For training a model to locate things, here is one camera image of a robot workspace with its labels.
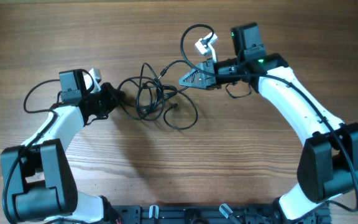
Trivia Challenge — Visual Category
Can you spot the black HDMI cable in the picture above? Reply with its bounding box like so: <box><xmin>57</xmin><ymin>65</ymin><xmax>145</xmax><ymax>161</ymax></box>
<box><xmin>116</xmin><ymin>62</ymin><xmax>180</xmax><ymax>121</ymax></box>

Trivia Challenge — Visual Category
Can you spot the black USB cable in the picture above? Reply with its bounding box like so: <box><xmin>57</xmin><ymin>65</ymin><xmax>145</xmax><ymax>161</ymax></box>
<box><xmin>158</xmin><ymin>58</ymin><xmax>199</xmax><ymax>131</ymax></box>

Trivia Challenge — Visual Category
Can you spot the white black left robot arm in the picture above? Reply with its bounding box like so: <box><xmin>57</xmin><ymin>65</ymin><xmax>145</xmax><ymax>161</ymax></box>
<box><xmin>1</xmin><ymin>68</ymin><xmax>125</xmax><ymax>223</ymax></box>

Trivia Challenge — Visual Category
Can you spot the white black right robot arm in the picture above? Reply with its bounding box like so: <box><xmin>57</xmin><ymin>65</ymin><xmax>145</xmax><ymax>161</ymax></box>
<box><xmin>179</xmin><ymin>22</ymin><xmax>358</xmax><ymax>223</ymax></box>

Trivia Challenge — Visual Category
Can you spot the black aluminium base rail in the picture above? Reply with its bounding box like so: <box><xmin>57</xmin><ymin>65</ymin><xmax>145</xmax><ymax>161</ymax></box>
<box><xmin>104</xmin><ymin>203</ymin><xmax>332</xmax><ymax>224</ymax></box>

